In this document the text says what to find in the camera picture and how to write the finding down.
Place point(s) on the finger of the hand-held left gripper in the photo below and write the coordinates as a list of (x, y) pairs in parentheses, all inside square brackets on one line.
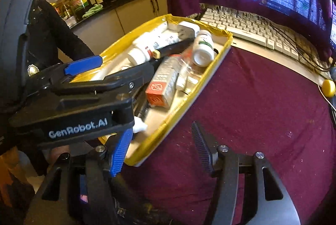
[(84, 64), (118, 80)]

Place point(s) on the yellow round jar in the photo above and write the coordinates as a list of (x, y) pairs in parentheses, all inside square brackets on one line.
[(329, 88)]

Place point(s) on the yellow taped tray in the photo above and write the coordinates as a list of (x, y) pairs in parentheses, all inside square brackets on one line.
[(155, 120)]

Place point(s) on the clear plastic box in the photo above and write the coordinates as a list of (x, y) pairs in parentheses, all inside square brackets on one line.
[(185, 62)]

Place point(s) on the floral hand cream tube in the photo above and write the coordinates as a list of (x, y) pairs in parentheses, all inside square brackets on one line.
[(164, 39)]

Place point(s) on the white charger with ports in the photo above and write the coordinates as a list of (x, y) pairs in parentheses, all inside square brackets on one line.
[(185, 28)]

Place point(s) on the small white tube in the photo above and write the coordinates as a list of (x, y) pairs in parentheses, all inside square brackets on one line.
[(181, 80)]

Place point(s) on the glass jars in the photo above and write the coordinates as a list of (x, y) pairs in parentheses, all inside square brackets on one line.
[(61, 8)]

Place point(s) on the beige computer keyboard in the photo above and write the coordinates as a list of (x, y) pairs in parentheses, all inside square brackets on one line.
[(249, 30)]

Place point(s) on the large cooking oil bottle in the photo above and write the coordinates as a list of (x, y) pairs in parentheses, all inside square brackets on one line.
[(78, 1)]

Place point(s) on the red and grey box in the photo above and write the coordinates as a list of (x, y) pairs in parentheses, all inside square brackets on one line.
[(158, 88)]

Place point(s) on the green cloth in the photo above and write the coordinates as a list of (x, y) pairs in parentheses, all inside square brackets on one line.
[(93, 10)]

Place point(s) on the black marker with yellow cap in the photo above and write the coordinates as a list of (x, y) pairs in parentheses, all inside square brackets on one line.
[(170, 49)]

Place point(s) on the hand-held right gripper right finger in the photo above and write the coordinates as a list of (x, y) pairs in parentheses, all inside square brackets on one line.
[(202, 148)]

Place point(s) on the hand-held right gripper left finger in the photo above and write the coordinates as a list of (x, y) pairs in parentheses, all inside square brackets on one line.
[(120, 151)]

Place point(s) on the white bottle with green label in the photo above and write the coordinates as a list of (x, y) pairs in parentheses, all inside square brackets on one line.
[(202, 54)]

